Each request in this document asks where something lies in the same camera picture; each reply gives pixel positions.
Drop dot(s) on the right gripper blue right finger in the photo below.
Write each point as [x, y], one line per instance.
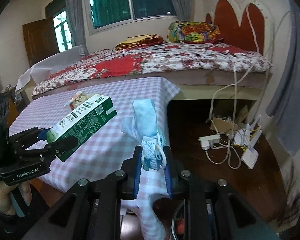
[175, 175]

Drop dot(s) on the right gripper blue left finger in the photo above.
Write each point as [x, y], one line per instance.
[132, 168]

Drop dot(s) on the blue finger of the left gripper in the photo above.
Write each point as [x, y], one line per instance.
[29, 136]
[50, 151]

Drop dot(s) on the green white carton box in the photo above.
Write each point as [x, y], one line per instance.
[81, 124]

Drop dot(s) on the light blue face mask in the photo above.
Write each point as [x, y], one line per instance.
[143, 128]

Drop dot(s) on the black round trash bin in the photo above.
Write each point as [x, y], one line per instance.
[178, 212]

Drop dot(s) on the left hand holding gripper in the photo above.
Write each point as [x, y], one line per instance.
[5, 204]

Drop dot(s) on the pink checkered tablecloth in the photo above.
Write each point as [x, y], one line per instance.
[106, 150]

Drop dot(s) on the white power strip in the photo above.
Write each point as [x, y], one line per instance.
[207, 142]

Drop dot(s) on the white sheet covered furniture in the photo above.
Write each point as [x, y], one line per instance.
[51, 65]

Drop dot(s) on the cardboard box under bed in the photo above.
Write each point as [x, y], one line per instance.
[223, 126]

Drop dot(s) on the white wifi router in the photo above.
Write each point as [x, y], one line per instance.
[251, 136]

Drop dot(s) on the brown wooden door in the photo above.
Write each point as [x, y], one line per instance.
[40, 40]

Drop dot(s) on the floral red white bedspread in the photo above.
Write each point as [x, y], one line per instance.
[160, 58]

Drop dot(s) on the grey right curtain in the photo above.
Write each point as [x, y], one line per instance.
[284, 107]

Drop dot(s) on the yellow red folded blanket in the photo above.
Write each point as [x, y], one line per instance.
[140, 41]

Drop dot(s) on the colourful folded blanket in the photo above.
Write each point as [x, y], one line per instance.
[194, 32]

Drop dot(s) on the grey left window curtain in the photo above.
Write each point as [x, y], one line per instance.
[74, 10]

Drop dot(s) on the sliding glass window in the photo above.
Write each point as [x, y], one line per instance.
[106, 14]

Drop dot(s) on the red heart-shaped headboard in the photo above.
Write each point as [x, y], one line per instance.
[249, 26]

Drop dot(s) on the beige bed frame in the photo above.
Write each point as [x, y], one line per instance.
[200, 84]

